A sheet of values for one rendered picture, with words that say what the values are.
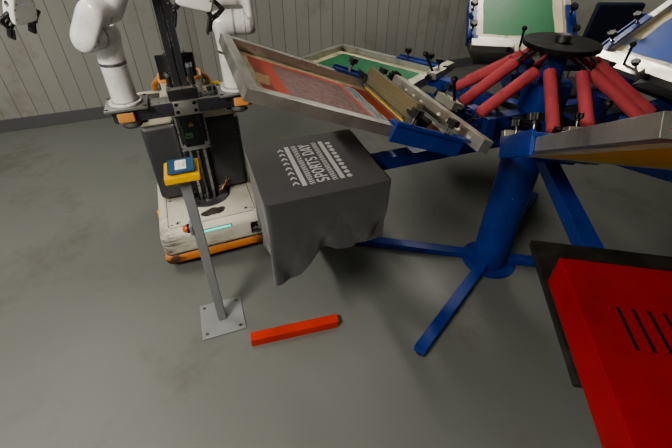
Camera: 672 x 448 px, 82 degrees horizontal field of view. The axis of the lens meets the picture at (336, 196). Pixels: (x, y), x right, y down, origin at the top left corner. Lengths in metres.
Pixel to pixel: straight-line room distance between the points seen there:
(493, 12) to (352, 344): 2.13
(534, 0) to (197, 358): 2.81
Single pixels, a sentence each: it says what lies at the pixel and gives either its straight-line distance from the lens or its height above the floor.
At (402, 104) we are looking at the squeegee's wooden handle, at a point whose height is 1.20.
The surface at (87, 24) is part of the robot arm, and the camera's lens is 1.61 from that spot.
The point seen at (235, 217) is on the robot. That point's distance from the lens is 2.41.
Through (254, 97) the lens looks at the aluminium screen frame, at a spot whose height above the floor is 1.37.
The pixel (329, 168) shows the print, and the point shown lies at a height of 0.95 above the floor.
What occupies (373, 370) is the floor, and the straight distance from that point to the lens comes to 2.05.
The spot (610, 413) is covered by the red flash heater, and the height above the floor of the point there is 1.08.
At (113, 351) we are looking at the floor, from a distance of 2.35.
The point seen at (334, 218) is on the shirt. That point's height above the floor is 0.82.
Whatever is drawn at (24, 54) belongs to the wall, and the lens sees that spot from 4.65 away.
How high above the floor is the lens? 1.78
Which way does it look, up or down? 37 degrees down
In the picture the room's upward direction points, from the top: straight up
